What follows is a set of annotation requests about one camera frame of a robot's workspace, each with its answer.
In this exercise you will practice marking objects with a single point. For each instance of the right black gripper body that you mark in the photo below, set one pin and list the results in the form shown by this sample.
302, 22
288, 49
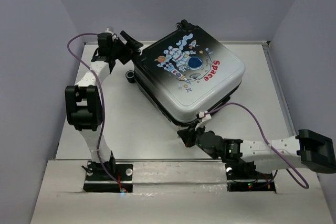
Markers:
193, 138

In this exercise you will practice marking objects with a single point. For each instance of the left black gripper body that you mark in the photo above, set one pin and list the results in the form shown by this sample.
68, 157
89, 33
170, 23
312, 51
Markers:
122, 51

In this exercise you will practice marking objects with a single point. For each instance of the black suitcase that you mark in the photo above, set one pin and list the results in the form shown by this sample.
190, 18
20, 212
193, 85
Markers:
186, 72

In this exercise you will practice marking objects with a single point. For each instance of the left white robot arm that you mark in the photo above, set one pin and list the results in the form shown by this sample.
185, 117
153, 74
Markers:
85, 106

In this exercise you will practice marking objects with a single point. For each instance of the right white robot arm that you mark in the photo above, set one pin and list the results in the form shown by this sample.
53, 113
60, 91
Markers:
308, 149

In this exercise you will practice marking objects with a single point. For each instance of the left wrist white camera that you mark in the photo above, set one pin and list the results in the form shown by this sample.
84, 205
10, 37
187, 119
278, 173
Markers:
110, 30

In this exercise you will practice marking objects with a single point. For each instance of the wrist white camera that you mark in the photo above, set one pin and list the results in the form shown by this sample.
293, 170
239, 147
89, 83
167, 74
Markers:
203, 118
110, 30

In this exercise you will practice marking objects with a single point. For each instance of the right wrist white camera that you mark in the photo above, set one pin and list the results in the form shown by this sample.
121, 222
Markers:
203, 118

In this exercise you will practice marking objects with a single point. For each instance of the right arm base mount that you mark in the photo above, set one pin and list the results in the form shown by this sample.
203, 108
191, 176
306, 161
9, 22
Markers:
244, 178

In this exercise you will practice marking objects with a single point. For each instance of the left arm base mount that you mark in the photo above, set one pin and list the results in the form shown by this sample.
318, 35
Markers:
97, 181

